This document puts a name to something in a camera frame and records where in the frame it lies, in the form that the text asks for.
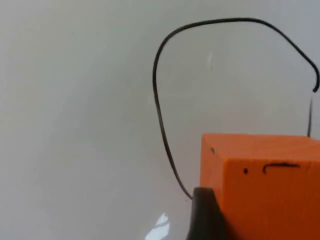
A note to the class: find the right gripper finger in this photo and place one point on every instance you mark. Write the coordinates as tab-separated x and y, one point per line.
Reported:
203	220

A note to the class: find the orange cube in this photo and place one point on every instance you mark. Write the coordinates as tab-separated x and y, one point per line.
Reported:
270	200

